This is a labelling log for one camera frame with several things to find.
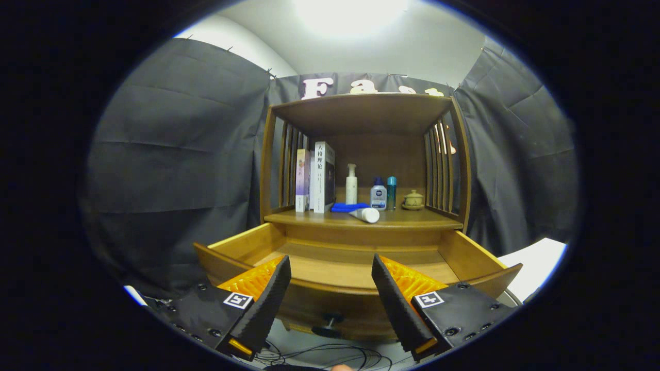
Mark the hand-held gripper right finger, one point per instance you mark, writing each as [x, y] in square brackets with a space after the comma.
[397, 309]

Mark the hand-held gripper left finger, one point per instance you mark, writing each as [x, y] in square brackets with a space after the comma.
[268, 309]

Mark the wooden drawer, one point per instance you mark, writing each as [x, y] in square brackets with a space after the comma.
[330, 306]

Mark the black drawer knob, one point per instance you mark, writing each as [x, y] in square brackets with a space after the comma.
[326, 332]

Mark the white squeeze tube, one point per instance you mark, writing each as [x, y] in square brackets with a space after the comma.
[368, 215]

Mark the wooden cabinet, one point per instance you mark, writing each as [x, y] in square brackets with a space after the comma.
[361, 113]

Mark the ceramic lidded teacup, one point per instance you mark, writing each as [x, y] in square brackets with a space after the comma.
[413, 201]

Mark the white bottle with blue cap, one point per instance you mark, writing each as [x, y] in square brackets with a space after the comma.
[378, 197]

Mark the teal bottle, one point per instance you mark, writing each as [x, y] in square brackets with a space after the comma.
[392, 195]

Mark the blue folded cloth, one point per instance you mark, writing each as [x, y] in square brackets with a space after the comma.
[343, 207]

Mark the white pump bottle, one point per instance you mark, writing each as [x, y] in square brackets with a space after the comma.
[351, 188]

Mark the purple book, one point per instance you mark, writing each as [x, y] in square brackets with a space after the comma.
[302, 180]

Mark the white and black book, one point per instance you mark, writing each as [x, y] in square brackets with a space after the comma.
[319, 180]

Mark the white and grey box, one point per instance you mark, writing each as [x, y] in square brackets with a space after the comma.
[536, 263]

